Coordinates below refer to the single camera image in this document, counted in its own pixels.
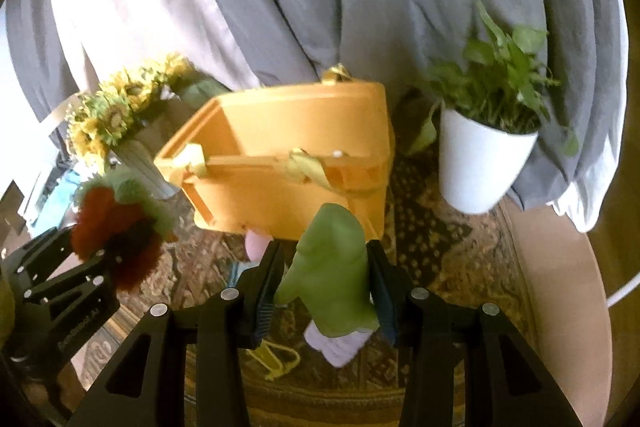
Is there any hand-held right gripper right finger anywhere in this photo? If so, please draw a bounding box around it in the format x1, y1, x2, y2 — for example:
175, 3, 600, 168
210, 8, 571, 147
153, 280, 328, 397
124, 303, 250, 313
366, 240, 572, 427

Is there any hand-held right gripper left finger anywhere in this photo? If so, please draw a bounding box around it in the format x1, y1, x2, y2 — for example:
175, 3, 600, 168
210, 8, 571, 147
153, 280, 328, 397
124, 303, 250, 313
65, 241, 287, 427

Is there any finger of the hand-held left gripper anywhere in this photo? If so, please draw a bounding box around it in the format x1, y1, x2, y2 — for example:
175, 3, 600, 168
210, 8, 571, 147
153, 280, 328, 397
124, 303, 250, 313
20, 252, 121, 313
0, 227, 81, 288

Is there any red and green plush toy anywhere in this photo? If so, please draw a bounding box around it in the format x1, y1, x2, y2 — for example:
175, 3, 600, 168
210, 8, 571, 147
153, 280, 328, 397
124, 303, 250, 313
69, 169, 177, 293

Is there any yellow plastic basket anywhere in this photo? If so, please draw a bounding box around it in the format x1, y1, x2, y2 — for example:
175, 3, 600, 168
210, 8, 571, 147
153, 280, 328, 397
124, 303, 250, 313
153, 77, 397, 240

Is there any pink soft toy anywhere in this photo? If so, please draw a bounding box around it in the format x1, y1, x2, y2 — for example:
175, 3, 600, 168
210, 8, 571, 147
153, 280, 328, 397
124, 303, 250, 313
246, 229, 273, 260

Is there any patterned brown rug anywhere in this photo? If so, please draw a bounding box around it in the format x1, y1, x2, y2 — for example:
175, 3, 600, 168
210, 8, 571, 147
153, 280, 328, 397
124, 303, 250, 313
65, 147, 533, 427

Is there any artificial sunflower bouquet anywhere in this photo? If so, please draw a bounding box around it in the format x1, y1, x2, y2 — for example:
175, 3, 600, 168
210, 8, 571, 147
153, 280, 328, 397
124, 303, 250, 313
64, 53, 226, 165

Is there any white plant pot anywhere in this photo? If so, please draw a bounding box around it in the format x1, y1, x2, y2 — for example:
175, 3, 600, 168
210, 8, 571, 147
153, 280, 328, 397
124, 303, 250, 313
438, 106, 540, 215

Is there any green leafy plant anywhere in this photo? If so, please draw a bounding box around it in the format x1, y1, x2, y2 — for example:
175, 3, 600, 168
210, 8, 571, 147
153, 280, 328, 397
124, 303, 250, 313
404, 0, 581, 158

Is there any yellow cord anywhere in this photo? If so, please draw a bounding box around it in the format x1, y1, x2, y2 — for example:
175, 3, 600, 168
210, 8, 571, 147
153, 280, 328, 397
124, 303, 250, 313
252, 339, 302, 382

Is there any white cable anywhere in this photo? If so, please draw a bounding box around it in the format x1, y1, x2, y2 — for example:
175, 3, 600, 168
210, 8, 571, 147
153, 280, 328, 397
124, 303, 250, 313
606, 274, 640, 309

